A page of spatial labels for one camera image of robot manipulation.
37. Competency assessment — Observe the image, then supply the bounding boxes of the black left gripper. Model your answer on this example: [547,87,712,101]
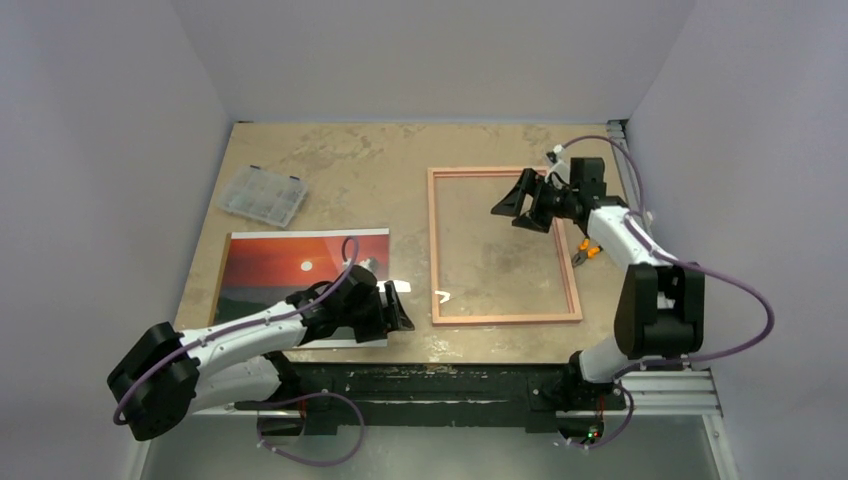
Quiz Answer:
[338,281,411,342]

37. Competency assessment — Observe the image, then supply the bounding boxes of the pink wooden picture frame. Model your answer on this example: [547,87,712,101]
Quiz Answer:
[426,166,584,326]

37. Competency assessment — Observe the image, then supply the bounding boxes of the sunset photo print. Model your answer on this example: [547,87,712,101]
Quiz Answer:
[200,228,390,353]

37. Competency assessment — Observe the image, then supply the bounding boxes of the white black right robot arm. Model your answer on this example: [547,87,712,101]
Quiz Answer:
[490,158,705,407]

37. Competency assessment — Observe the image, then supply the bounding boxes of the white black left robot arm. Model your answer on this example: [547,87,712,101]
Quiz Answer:
[107,265,415,441]

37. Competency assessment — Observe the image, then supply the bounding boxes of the yellow black pliers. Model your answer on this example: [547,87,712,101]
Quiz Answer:
[571,237,603,267]

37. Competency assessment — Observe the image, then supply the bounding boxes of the clear plastic organizer box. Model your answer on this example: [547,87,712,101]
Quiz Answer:
[216,165,308,229]

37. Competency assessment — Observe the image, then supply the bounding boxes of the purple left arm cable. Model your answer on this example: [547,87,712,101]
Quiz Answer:
[112,236,367,469]

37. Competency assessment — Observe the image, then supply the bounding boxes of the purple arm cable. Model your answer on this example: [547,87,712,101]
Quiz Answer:
[112,236,367,469]
[546,135,776,452]

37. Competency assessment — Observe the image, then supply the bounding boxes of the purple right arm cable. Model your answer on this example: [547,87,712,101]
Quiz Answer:
[546,135,776,452]

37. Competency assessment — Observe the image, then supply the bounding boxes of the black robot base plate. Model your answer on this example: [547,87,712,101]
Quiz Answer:
[235,360,627,439]

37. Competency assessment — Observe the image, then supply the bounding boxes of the aluminium rail frame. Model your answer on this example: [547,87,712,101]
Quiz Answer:
[122,119,740,480]

